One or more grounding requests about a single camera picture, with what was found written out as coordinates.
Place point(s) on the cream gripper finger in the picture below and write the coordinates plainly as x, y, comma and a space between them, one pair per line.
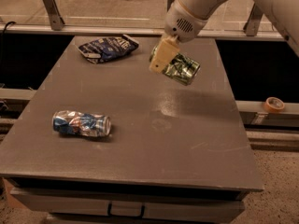
166, 51

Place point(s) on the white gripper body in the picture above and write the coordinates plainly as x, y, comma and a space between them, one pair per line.
181, 25

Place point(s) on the green soda can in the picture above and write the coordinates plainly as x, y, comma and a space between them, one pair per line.
182, 69

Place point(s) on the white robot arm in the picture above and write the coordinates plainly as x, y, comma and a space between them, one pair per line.
283, 14

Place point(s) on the crushed blue silver can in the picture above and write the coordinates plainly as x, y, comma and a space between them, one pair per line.
83, 124

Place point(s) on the blue chip bag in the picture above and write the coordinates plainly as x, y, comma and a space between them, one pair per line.
103, 50

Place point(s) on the orange tape roll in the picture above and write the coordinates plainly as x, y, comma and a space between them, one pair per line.
274, 105

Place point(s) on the right metal bracket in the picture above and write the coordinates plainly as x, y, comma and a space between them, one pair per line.
251, 26

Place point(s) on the left metal bracket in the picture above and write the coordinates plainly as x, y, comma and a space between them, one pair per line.
56, 20

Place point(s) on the grey drawer with handle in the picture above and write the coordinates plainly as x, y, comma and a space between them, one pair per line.
91, 207

